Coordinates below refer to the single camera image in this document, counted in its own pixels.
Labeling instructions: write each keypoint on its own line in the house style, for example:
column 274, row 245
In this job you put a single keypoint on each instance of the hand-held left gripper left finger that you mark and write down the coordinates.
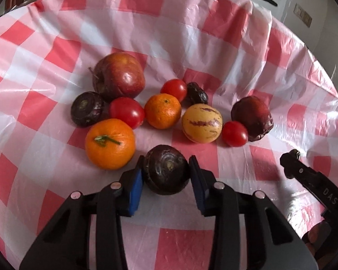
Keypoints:
column 135, row 194

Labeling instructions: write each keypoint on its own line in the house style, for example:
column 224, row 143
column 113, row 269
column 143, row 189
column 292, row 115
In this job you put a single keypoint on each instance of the wall switch plate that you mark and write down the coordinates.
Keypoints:
column 302, row 15

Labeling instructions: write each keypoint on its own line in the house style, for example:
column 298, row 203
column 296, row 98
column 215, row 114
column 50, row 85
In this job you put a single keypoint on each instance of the orange with green stem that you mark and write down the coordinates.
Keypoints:
column 109, row 143

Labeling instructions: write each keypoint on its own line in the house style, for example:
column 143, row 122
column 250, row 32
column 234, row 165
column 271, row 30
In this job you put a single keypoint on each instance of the large red tomato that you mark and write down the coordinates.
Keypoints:
column 127, row 112

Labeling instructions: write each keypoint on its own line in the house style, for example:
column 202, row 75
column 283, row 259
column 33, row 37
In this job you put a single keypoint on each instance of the yellow purple-striped pepino melon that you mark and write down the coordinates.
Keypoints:
column 202, row 123

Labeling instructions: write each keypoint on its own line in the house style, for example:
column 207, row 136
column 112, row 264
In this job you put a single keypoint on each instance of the large red apple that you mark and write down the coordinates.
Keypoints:
column 119, row 76

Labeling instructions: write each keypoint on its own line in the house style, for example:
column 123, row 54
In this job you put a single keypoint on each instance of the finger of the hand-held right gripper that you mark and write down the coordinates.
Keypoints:
column 291, row 164

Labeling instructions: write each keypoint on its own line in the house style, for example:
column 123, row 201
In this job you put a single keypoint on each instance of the wrinkled dark red pomegranate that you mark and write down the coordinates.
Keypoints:
column 252, row 118

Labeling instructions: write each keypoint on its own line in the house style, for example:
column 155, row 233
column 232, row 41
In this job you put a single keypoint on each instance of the round dark purple water chestnut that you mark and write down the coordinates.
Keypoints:
column 166, row 170

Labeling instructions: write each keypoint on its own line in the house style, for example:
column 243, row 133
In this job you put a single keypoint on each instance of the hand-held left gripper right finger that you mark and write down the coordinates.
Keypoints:
column 198, row 191

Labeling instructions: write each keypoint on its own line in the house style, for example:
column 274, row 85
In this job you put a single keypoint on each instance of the small red tomato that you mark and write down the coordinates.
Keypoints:
column 234, row 133
column 174, row 89

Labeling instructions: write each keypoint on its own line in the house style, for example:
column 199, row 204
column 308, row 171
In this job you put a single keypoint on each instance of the small orange mandarin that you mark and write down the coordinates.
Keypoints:
column 162, row 111

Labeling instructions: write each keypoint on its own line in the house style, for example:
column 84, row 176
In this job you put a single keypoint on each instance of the small wrinkled dark water chestnut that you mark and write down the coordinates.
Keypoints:
column 197, row 93

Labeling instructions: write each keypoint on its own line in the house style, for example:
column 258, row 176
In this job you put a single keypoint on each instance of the red white checkered tablecloth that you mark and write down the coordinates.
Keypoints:
column 186, row 33

